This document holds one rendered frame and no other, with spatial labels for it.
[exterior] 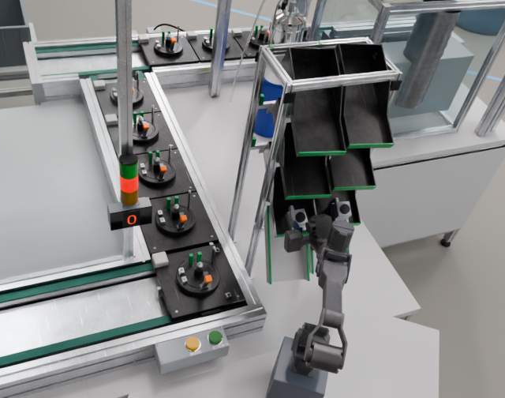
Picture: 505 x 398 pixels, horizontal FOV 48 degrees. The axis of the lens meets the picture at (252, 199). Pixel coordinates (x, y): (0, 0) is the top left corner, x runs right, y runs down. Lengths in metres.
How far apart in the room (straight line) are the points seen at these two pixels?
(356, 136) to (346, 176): 0.16
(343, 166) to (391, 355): 0.66
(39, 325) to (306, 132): 0.96
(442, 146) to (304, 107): 1.40
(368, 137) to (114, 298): 0.92
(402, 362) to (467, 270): 1.69
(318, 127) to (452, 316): 1.99
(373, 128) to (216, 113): 1.19
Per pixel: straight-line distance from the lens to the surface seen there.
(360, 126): 1.57
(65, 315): 1.82
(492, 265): 3.68
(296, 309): 1.94
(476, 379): 3.15
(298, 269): 1.84
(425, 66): 2.51
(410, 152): 2.72
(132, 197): 1.60
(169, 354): 1.68
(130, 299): 1.83
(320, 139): 1.50
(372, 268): 2.13
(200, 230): 1.95
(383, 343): 1.96
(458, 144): 2.89
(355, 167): 1.68
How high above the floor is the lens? 2.43
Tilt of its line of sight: 45 degrees down
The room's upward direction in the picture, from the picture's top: 12 degrees clockwise
